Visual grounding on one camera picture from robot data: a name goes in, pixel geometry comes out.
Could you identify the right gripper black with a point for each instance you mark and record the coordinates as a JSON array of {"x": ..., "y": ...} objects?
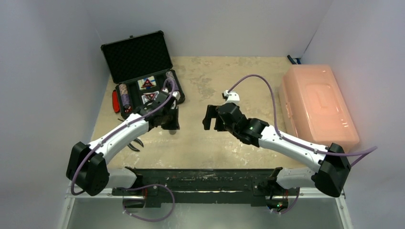
[{"x": 218, "y": 114}]

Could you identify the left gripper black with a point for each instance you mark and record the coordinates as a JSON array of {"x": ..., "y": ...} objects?
[{"x": 175, "y": 125}]

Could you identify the blue orange chip stack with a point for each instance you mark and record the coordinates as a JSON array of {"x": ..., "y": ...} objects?
[{"x": 170, "y": 75}]

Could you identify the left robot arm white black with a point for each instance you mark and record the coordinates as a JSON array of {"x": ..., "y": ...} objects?
[{"x": 87, "y": 167}]

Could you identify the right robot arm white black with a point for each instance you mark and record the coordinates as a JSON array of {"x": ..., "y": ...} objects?
[{"x": 326, "y": 168}]

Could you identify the black poker set case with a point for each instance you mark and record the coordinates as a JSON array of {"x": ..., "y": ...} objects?
[{"x": 139, "y": 57}]

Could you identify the card deck lower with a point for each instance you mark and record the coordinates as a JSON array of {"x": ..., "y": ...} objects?
[{"x": 146, "y": 97}]

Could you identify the card deck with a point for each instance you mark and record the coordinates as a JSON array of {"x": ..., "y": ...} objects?
[
  {"x": 146, "y": 97},
  {"x": 147, "y": 83}
]

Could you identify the card deck upper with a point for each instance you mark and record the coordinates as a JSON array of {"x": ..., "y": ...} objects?
[{"x": 147, "y": 83}]

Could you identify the pink chip stack in case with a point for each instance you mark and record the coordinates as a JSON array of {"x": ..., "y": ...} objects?
[{"x": 125, "y": 99}]

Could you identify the pink translucent plastic storage box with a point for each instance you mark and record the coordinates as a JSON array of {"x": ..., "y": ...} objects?
[{"x": 314, "y": 108}]

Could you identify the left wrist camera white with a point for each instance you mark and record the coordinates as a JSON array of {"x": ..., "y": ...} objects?
[{"x": 166, "y": 90}]

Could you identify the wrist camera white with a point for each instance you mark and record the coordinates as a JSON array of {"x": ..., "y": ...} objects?
[
  {"x": 166, "y": 90},
  {"x": 231, "y": 97}
]

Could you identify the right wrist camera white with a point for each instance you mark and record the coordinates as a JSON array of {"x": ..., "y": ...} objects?
[{"x": 231, "y": 97}]

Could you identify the red black handled tool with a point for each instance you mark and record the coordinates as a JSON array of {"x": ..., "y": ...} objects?
[{"x": 115, "y": 102}]

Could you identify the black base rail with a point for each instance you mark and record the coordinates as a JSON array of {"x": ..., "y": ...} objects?
[{"x": 256, "y": 187}]

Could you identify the blue clamp at wall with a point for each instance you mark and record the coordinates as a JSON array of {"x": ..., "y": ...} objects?
[{"x": 293, "y": 60}]

